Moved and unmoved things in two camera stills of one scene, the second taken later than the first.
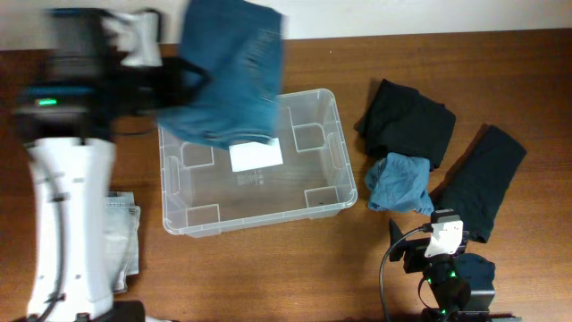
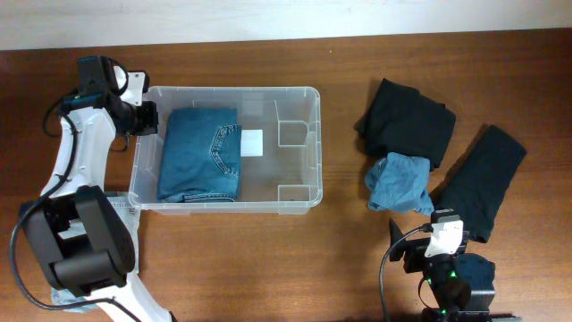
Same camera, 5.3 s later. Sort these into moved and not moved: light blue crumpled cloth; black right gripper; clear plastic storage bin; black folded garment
Moved: clear plastic storage bin
Not moved: black folded garment; light blue crumpled cloth; black right gripper
